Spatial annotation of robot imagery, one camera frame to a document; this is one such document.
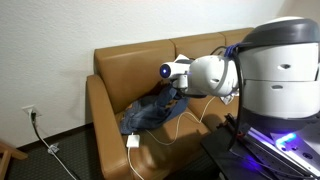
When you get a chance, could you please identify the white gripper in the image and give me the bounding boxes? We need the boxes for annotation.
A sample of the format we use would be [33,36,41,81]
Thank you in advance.
[173,75,188,90]

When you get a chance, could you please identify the blue denim jeans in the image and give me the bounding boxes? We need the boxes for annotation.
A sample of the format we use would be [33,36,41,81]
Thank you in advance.
[120,84,189,135]

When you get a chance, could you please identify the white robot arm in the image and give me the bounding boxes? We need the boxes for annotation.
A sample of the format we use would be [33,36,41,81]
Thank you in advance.
[159,17,320,180]

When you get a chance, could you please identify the brown leather couch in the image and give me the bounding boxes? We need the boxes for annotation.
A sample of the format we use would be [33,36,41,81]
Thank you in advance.
[87,28,250,180]

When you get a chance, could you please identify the white cloth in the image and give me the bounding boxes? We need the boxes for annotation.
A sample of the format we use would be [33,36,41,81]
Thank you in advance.
[220,94,239,105]

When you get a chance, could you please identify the white power adapter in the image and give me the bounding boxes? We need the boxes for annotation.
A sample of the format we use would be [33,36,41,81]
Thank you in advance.
[126,135,140,148]

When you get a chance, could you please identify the black robot cart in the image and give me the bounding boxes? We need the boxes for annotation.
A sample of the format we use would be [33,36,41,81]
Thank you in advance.
[201,114,320,180]

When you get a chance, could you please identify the white charging cable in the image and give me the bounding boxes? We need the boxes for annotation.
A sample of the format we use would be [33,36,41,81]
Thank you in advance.
[126,95,218,180]

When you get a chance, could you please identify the black power cord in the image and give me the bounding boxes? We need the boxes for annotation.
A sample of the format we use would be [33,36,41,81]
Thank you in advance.
[30,111,81,180]

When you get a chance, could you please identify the white wall outlet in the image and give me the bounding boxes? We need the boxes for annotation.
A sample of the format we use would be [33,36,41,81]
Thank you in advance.
[22,105,39,117]

